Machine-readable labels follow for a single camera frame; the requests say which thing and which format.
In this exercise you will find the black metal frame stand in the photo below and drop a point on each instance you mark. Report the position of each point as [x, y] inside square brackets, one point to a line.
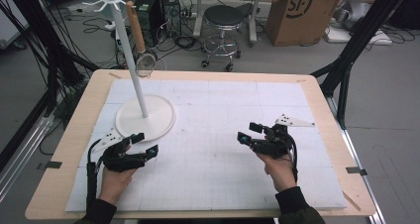
[360, 35]
[49, 45]

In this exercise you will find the white grid mat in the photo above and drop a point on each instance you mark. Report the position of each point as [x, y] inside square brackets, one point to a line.
[214, 111]

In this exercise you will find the white hook rack stand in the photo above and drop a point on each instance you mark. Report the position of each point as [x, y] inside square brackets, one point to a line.
[127, 45]

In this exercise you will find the black round stool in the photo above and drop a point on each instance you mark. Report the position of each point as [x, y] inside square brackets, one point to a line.
[223, 17]

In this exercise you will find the aluminium rail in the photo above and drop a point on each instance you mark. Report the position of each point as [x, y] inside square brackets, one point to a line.
[23, 158]
[358, 164]

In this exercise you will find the brown cardboard box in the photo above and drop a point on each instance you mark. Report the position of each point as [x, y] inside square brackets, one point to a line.
[297, 22]

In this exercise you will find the grey bag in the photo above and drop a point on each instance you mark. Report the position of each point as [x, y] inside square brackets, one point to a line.
[351, 12]

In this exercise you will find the black tape piece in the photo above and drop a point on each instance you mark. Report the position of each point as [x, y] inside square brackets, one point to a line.
[356, 171]
[52, 165]

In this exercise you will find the person's right hand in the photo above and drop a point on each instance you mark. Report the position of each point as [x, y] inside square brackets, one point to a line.
[280, 174]

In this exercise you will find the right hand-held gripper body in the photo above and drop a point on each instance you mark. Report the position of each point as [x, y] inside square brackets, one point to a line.
[270, 146]

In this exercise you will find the person's left hand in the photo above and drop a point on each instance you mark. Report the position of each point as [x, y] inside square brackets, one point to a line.
[114, 186]

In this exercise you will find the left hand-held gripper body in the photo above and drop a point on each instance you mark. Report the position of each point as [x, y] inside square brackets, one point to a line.
[122, 161]

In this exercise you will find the black computer tower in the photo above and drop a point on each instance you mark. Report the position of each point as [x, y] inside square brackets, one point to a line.
[171, 12]
[150, 22]

